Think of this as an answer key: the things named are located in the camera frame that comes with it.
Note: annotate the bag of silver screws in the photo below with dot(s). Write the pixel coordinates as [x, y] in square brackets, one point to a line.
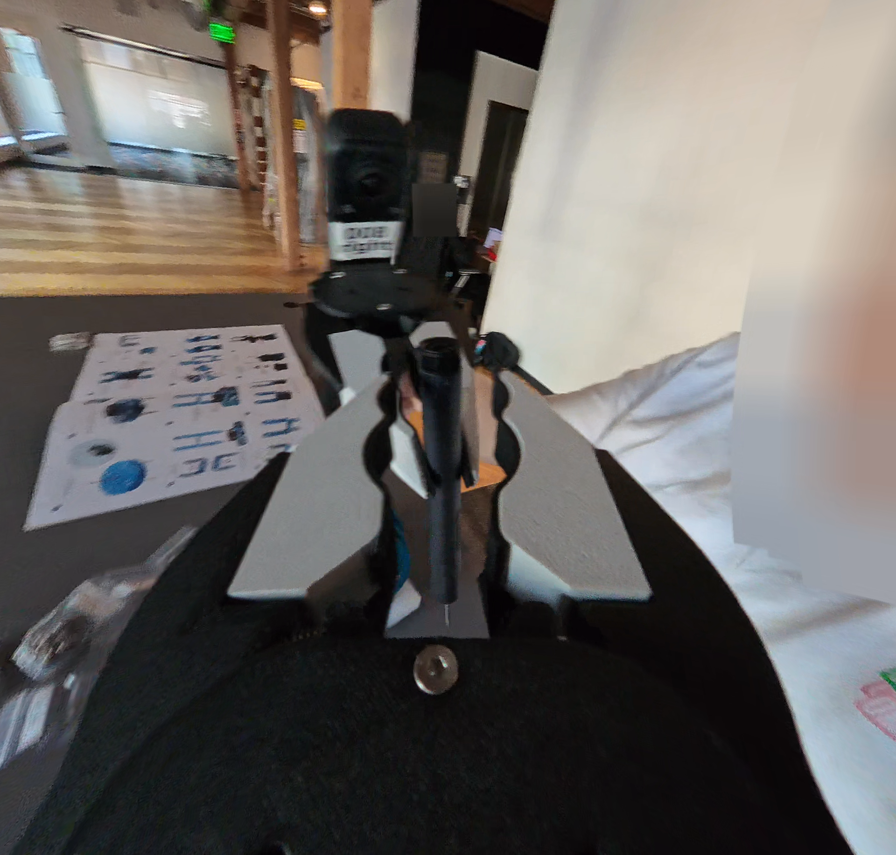
[91, 610]

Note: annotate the clear screw bag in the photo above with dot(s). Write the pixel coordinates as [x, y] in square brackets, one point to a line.
[70, 341]
[31, 715]

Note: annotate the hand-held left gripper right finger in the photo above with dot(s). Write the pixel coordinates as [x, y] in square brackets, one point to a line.
[567, 512]

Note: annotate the person's white shirt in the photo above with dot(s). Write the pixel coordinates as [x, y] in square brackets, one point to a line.
[672, 435]

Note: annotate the wooden pillar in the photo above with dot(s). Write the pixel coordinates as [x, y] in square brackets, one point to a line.
[351, 29]

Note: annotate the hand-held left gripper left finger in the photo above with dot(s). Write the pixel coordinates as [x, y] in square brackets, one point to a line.
[315, 519]

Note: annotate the framed wall sign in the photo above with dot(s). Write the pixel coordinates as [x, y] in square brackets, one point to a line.
[434, 167]

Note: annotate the black screwdriver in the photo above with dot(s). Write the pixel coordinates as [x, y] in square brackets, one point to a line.
[442, 449]

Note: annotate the blue robot arm base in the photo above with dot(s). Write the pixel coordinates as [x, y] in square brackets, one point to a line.
[402, 554]

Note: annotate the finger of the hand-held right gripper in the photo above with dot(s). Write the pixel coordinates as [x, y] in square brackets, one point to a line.
[360, 365]
[472, 421]

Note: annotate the green exit sign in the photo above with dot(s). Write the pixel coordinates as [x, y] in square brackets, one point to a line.
[222, 32]

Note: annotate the printed instruction sheet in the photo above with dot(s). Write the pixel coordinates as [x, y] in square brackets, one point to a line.
[175, 421]

